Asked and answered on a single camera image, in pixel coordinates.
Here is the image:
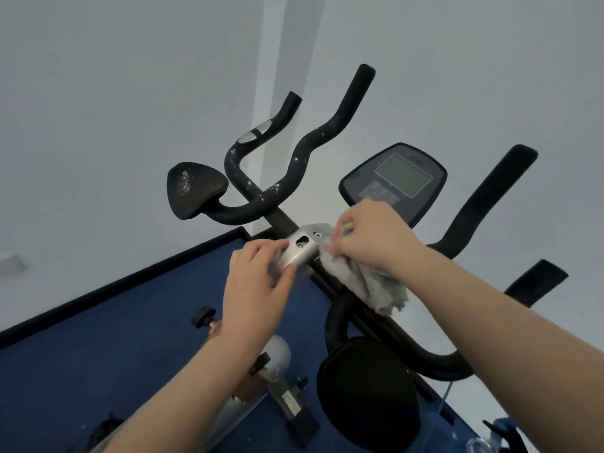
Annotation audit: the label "person's right hand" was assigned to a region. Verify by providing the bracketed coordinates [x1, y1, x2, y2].
[328, 199, 428, 284]

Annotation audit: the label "person's left hand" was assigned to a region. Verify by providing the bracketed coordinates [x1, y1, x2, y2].
[219, 238, 299, 354]

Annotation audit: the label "grey cleaning cloth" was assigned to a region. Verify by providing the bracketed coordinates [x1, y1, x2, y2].
[315, 223, 410, 316]

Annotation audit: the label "silver orange exercise bike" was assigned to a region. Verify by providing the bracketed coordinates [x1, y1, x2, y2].
[87, 223, 336, 453]

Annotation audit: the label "black foam handlebars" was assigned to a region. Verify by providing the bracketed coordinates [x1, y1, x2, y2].
[166, 64, 569, 451]

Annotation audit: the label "person's right forearm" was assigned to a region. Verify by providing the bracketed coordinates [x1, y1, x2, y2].
[401, 247, 604, 453]

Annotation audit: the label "clear blue acrylic side table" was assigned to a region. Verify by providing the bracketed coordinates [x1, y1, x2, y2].
[436, 381, 520, 453]

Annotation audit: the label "clear spray bottle black nozzle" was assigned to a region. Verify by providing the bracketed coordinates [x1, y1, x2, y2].
[464, 417, 532, 453]

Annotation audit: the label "white wall socket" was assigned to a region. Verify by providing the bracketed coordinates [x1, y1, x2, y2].
[0, 253, 28, 277]

